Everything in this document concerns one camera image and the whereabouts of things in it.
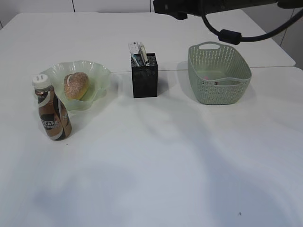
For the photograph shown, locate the Nescafe coffee bottle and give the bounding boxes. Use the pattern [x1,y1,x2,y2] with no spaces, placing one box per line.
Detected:
[32,74,72,141]

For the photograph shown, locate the black pen holder box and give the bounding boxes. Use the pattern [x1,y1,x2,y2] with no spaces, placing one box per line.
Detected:
[131,53,158,98]

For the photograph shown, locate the green glass wavy plate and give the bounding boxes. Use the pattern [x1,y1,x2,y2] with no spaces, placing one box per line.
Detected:
[41,60,111,111]

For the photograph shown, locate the beige pen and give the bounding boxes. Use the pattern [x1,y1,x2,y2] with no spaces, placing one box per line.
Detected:
[140,45,150,66]

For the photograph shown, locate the grey blue pen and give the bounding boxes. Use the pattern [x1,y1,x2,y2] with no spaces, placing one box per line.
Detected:
[135,54,145,67]

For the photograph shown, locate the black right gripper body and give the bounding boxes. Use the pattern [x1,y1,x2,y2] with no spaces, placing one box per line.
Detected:
[152,0,277,20]

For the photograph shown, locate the green plastic basket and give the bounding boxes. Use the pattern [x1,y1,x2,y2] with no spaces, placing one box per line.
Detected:
[187,42,252,105]

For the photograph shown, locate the bread roll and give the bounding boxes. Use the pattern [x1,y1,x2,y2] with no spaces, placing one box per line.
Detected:
[64,72,89,100]

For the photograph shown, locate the clear plastic ruler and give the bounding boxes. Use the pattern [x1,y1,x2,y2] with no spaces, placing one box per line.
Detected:
[128,42,143,56]

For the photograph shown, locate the light blue pen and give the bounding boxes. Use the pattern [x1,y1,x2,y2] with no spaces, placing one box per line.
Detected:
[131,54,143,67]

